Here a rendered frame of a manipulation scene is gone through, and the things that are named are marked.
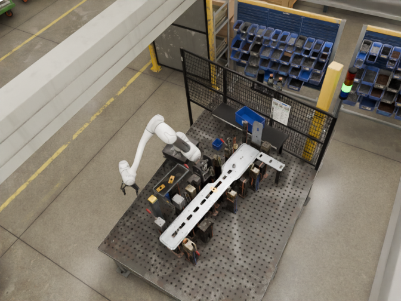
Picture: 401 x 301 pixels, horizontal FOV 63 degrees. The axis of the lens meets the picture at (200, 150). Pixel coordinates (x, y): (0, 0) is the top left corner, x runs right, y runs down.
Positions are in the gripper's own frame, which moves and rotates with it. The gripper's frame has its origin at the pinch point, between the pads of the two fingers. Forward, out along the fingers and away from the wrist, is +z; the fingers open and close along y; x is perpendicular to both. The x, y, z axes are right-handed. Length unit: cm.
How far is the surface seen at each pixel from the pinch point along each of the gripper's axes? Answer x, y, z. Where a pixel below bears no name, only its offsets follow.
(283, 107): -63, -155, -66
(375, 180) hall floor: -114, -285, 69
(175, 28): -269, -7, -97
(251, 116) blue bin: -88, -124, -42
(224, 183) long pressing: -7, -97, -11
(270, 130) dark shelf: -73, -144, -33
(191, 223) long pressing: 36, -70, 1
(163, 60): -304, 28, -35
